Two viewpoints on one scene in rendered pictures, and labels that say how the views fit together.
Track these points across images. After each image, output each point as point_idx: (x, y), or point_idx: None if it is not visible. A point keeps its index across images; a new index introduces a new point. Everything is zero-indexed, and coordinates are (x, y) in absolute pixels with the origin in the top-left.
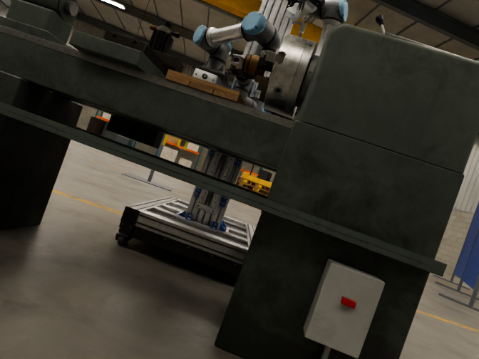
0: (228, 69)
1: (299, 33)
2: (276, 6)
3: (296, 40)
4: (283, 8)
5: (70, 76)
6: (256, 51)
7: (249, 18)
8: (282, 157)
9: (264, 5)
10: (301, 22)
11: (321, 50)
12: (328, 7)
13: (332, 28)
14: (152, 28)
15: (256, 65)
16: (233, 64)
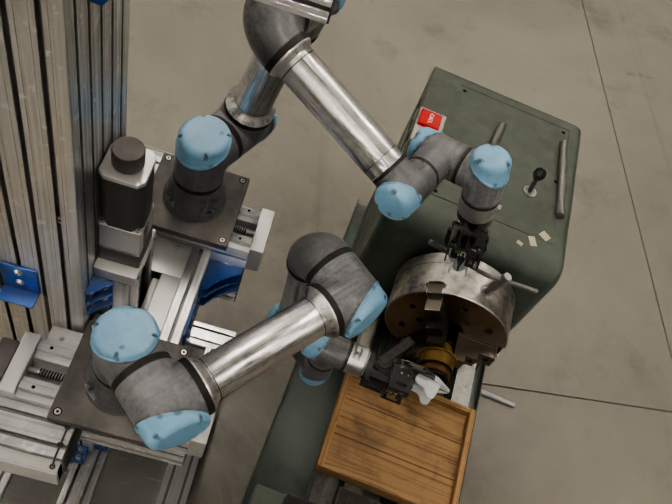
0: (400, 402)
1: (490, 290)
2: (97, 55)
3: (508, 314)
4: (108, 34)
5: None
6: (135, 218)
7: (367, 320)
8: (476, 369)
9: (77, 99)
10: (502, 285)
11: (535, 301)
12: (316, 25)
13: (553, 281)
14: None
15: (455, 367)
16: (422, 398)
